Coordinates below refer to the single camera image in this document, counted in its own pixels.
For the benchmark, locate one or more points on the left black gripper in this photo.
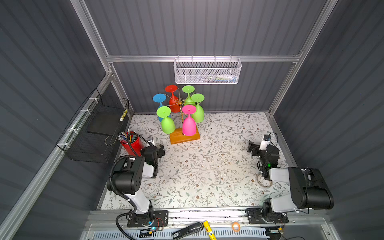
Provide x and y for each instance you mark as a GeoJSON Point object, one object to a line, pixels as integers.
{"type": "Point", "coordinates": [160, 150]}

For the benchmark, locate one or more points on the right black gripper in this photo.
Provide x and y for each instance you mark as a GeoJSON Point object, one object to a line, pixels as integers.
{"type": "Point", "coordinates": [255, 149]}

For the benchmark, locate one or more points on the green wine glass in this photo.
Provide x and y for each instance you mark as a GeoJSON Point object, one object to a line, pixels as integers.
{"type": "Point", "coordinates": [188, 90]}
{"type": "Point", "coordinates": [167, 124]}
{"type": "Point", "coordinates": [198, 116]}

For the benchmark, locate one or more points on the pink wine glass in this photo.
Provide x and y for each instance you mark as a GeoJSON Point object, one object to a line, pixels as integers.
{"type": "Point", "coordinates": [189, 124]}

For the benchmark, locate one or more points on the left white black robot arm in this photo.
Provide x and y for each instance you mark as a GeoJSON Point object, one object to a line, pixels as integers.
{"type": "Point", "coordinates": [125, 180]}

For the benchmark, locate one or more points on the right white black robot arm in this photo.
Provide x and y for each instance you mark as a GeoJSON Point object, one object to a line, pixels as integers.
{"type": "Point", "coordinates": [308, 188]}

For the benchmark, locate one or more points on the red wine glass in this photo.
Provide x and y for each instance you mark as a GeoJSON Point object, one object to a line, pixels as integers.
{"type": "Point", "coordinates": [174, 102]}

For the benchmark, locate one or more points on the blue wine glass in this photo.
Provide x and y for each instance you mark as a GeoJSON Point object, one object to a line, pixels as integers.
{"type": "Point", "coordinates": [160, 98]}

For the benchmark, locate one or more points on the red pencil cup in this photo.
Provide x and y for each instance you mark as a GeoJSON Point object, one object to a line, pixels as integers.
{"type": "Point", "coordinates": [131, 142]}

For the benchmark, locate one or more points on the clear tape roll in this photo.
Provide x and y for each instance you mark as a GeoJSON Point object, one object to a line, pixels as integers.
{"type": "Point", "coordinates": [262, 182]}

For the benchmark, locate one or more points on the black stapler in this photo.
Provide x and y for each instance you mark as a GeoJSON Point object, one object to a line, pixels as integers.
{"type": "Point", "coordinates": [187, 231]}

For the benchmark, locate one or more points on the yellow glue tube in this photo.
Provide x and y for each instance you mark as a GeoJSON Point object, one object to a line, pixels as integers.
{"type": "Point", "coordinates": [209, 230]}

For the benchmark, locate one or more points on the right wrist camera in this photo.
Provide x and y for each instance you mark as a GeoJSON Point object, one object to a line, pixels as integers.
{"type": "Point", "coordinates": [265, 142]}

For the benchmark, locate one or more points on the wooden base wire glass rack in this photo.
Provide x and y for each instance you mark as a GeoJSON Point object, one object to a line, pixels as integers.
{"type": "Point", "coordinates": [177, 137]}

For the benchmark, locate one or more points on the black wire wall basket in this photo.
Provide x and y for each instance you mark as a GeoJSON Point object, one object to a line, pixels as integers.
{"type": "Point", "coordinates": [93, 135]}

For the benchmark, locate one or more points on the white wire wall basket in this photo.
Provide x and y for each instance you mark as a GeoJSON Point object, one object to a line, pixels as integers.
{"type": "Point", "coordinates": [207, 70]}

